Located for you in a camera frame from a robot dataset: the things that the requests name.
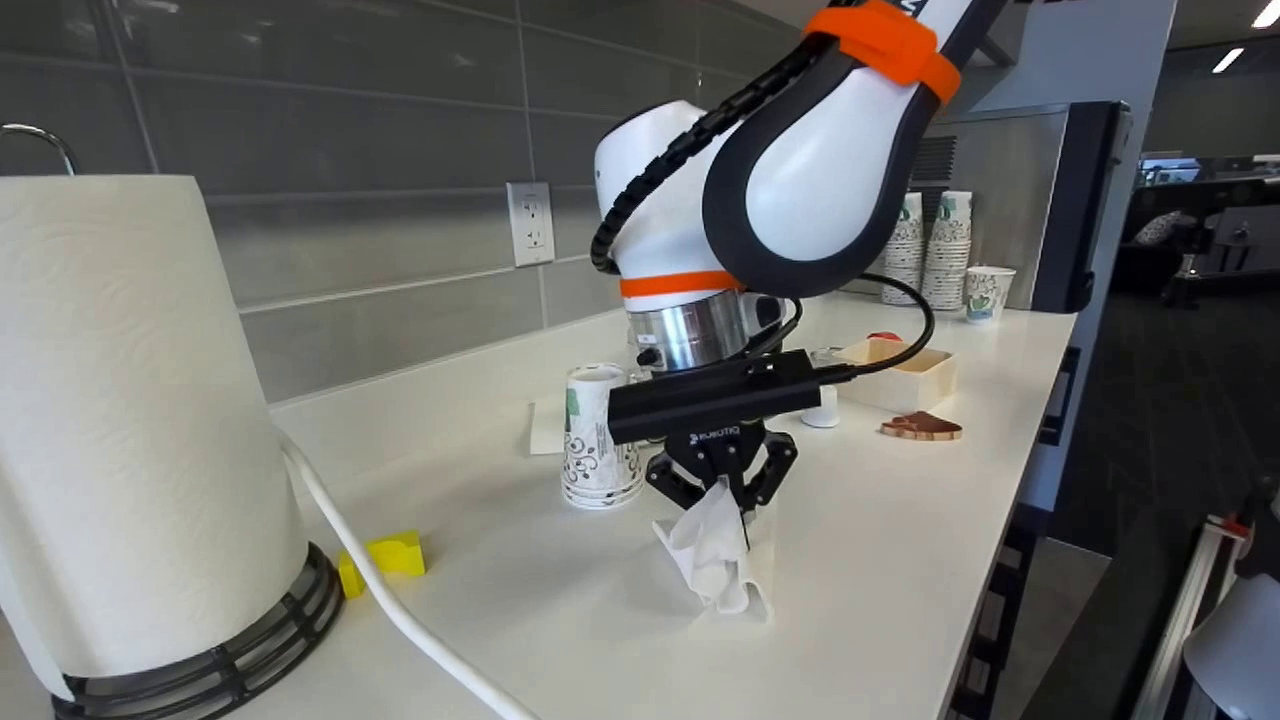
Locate small white cap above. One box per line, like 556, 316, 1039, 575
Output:
800, 404, 840, 427

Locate white paper towel roll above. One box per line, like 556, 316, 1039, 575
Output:
0, 175, 307, 697

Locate stacked paper cups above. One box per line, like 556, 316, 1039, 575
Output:
881, 191, 924, 303
924, 189, 972, 313

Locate single green paper cup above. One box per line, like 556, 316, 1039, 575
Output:
964, 265, 1016, 320

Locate black paper towel holder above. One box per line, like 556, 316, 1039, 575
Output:
52, 548, 343, 720

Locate wooden tray box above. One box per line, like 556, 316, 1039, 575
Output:
840, 332, 955, 413

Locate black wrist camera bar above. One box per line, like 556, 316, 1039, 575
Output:
608, 350, 822, 442

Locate white power cable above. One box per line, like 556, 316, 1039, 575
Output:
278, 442, 536, 720

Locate left stacked paper cups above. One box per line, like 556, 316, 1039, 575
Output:
881, 191, 924, 303

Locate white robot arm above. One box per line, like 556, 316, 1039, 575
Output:
589, 0, 1003, 512

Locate yellow plastic block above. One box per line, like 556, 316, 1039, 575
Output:
337, 530, 430, 599

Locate white wall outlet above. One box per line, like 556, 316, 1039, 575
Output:
508, 182, 556, 265

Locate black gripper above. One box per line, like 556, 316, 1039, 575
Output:
643, 421, 797, 515

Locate white napkin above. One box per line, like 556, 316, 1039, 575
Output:
530, 395, 565, 454
654, 485, 776, 623

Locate brown snack piece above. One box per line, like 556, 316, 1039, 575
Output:
876, 413, 964, 441

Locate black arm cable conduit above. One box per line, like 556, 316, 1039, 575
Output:
589, 23, 856, 279

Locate patterned paper cup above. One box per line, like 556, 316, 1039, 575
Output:
562, 364, 638, 512

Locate right stacked paper cups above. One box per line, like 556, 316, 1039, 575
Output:
924, 189, 972, 313

